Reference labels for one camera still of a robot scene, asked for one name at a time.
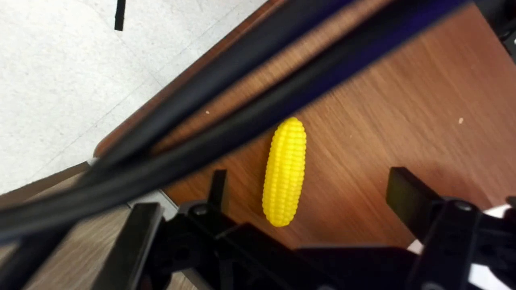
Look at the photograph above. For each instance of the black tape strip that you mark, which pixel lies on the black tape strip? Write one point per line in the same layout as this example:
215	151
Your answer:
119	15

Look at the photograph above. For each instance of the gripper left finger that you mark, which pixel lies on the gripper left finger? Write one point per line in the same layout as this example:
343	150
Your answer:
201	245

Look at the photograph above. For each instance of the yellow corn toy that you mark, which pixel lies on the yellow corn toy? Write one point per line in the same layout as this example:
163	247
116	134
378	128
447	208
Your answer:
284	173

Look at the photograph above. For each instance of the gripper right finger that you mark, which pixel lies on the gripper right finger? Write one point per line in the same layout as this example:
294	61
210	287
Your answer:
451	237

